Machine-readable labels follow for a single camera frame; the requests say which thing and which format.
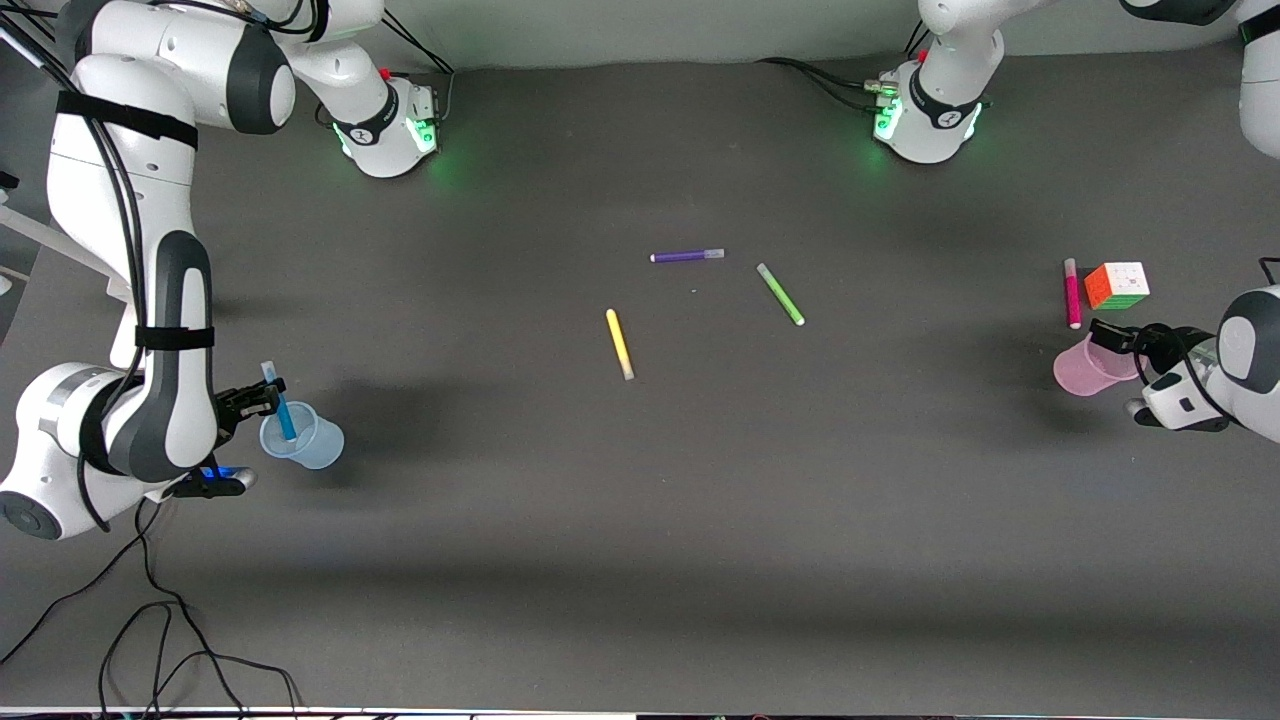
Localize blue marker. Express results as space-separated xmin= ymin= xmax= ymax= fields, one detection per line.
xmin=261 ymin=361 xmax=299 ymax=442

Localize translucent pink plastic cup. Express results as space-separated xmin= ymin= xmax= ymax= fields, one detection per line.
xmin=1053 ymin=333 xmax=1149 ymax=397

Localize colourful puzzle cube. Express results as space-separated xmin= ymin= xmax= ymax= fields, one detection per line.
xmin=1084 ymin=262 xmax=1151 ymax=311

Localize translucent blue plastic cup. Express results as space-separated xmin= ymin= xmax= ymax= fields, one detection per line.
xmin=259 ymin=401 xmax=345 ymax=471

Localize white desk lamp stand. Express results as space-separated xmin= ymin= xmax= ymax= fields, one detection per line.
xmin=0 ymin=205 xmax=151 ymax=369

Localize green marker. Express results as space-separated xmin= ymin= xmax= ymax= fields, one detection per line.
xmin=756 ymin=263 xmax=806 ymax=327

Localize yellow marker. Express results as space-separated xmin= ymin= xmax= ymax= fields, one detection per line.
xmin=605 ymin=309 xmax=636 ymax=381

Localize black left arm wrist cable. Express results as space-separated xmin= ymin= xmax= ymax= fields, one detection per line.
xmin=1135 ymin=255 xmax=1280 ymax=421

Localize black arm wrist cable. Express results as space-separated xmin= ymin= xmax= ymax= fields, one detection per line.
xmin=0 ymin=0 xmax=331 ymax=531
xmin=1135 ymin=255 xmax=1280 ymax=421

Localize thin black loose cable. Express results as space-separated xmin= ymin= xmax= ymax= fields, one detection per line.
xmin=0 ymin=490 xmax=301 ymax=720

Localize black right arm wrist cable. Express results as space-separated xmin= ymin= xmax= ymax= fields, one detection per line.
xmin=0 ymin=0 xmax=331 ymax=531

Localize black right arm base cable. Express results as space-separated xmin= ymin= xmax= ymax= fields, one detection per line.
xmin=318 ymin=15 xmax=456 ymax=129

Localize black arm base cable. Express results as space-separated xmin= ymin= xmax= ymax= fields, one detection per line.
xmin=318 ymin=15 xmax=456 ymax=129
xmin=755 ymin=57 xmax=901 ymax=113

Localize black left arm base cable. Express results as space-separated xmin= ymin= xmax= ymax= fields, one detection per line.
xmin=755 ymin=57 xmax=901 ymax=113

